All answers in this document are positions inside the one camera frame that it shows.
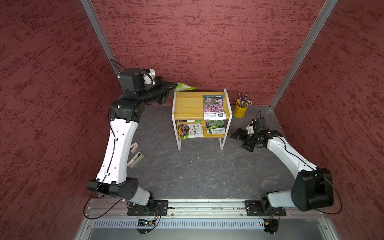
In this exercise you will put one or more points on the small white pink clip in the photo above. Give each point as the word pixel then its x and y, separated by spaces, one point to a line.
pixel 134 147

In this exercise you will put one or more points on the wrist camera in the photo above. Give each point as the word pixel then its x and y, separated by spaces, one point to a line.
pixel 149 76
pixel 250 129

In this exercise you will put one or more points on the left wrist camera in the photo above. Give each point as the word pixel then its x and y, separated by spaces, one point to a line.
pixel 149 76

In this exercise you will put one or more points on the right aluminium corner post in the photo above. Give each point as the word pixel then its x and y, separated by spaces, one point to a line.
pixel 316 28

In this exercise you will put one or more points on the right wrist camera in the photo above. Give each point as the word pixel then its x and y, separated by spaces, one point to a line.
pixel 250 129

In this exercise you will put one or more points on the green white seed bag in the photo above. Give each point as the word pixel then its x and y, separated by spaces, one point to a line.
pixel 184 87

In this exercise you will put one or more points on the yellow pen cup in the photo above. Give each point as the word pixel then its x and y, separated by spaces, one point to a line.
pixel 242 104

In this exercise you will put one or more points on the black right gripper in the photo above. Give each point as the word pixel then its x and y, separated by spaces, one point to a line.
pixel 248 147

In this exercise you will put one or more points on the colourful flower seed bag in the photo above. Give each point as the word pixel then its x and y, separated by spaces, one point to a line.
pixel 188 129

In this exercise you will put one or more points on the aluminium corner post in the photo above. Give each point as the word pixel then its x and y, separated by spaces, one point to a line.
pixel 94 20
pixel 316 28

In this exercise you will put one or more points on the white wooden two-tier shelf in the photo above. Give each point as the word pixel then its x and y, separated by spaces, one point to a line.
pixel 189 106

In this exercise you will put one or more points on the pink flower seed bag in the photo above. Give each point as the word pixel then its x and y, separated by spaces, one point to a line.
pixel 213 107

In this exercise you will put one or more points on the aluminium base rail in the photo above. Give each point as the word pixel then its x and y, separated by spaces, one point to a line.
pixel 205 214

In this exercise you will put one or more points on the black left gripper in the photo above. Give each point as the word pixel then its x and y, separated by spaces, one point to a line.
pixel 164 90

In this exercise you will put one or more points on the green lawn seed bag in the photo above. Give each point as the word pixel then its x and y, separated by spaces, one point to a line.
pixel 215 127

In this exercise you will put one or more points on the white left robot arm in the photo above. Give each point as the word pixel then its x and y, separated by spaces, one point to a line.
pixel 140 87

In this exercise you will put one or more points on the white green rectangular box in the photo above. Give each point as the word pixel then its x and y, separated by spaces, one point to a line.
pixel 135 160

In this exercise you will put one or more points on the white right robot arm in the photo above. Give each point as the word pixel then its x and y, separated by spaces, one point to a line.
pixel 313 188

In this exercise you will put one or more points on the left aluminium corner post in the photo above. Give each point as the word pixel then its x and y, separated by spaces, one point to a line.
pixel 94 20

